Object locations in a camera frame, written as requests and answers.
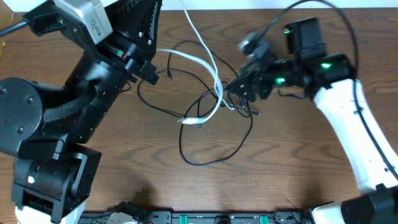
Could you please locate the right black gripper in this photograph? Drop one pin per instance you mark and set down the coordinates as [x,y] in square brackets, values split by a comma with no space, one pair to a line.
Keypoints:
[257,74]

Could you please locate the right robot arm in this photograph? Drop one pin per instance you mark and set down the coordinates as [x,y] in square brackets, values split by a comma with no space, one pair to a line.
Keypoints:
[329,81]

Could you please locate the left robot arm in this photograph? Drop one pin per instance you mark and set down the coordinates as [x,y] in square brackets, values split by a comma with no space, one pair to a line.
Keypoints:
[46,128]

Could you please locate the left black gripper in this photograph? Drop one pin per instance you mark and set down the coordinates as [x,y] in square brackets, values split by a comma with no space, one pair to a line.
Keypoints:
[125,55]

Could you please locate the cardboard side panel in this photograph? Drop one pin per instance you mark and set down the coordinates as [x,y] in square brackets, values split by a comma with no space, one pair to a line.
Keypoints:
[6,19]

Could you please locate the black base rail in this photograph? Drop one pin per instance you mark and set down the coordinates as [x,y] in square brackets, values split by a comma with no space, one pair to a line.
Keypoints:
[127,212]

